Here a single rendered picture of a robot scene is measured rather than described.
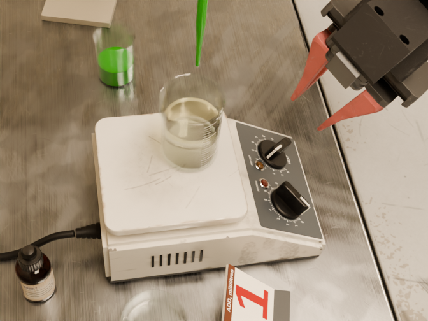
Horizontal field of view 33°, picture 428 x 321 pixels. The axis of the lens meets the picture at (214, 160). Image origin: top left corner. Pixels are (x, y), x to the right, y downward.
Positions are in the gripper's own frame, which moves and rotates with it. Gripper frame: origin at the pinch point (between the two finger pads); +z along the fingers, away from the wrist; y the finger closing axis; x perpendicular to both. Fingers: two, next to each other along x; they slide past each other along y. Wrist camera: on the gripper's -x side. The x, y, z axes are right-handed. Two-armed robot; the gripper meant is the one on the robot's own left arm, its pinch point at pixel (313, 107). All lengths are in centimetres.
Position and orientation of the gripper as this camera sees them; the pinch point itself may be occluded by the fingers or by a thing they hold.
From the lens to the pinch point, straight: 64.8
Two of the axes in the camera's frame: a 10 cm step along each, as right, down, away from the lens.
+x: 5.2, -3.6, 7.8
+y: 6.5, 7.6, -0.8
